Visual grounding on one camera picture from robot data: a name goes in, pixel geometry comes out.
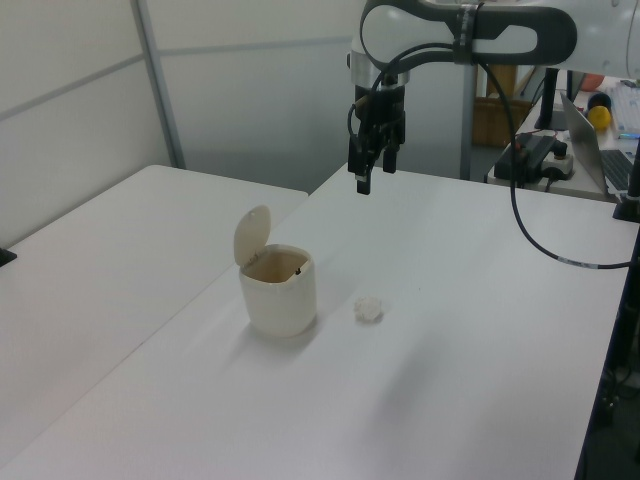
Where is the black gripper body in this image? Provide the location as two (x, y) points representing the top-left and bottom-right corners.
(353, 82), (407, 133)

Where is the crumpled white paper trash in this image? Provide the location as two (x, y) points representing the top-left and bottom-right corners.
(353, 295), (384, 323)

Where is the small cream lidded bin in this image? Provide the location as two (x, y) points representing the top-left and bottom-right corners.
(233, 203), (319, 339)

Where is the brown cardboard box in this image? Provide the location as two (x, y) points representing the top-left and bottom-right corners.
(471, 64), (533, 149)

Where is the black control box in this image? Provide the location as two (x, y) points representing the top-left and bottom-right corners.
(493, 131), (561, 189)

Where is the black monitor stand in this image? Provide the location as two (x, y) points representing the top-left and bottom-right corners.
(533, 68), (569, 130)

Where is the emergency stop button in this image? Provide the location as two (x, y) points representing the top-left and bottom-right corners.
(548, 141), (577, 181)

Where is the silver open laptop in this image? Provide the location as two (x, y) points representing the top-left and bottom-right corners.
(558, 91), (640, 197)

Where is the yellow round toy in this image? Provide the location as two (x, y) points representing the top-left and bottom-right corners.
(586, 104), (613, 133)

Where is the white keyboard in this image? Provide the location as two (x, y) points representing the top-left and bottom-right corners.
(610, 83), (640, 140)

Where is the black pole with base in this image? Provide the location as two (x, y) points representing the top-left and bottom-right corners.
(612, 137), (640, 222)

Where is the black cable strap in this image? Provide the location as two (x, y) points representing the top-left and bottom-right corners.
(452, 2), (486, 67)

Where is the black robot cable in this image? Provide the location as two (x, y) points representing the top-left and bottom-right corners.
(346, 42), (634, 272)

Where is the grey partition post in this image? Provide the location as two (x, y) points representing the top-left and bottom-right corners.
(133, 0), (187, 170)

